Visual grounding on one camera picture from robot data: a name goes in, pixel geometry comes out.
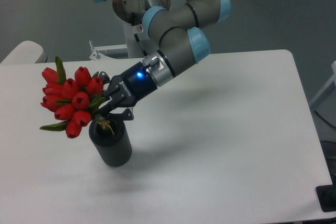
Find red tulip bouquet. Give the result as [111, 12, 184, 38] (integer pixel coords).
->
[40, 56, 108, 138]

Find black device at table edge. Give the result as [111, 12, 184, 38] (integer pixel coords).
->
[316, 185, 335, 212]

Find white pedestal base frame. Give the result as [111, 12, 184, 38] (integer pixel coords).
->
[89, 40, 129, 60]

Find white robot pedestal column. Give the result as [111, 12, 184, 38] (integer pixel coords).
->
[112, 0, 171, 58]

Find black pedestal cable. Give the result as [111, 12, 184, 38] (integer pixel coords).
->
[133, 33, 148, 57]

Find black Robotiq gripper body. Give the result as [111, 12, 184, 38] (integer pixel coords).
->
[102, 62, 158, 115]

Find dark grey ribbed vase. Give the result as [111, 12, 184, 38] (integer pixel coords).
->
[89, 116, 132, 167]

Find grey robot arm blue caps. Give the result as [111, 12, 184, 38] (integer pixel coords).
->
[94, 0, 232, 121]

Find beige chair back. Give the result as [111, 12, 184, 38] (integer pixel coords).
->
[1, 40, 48, 66]

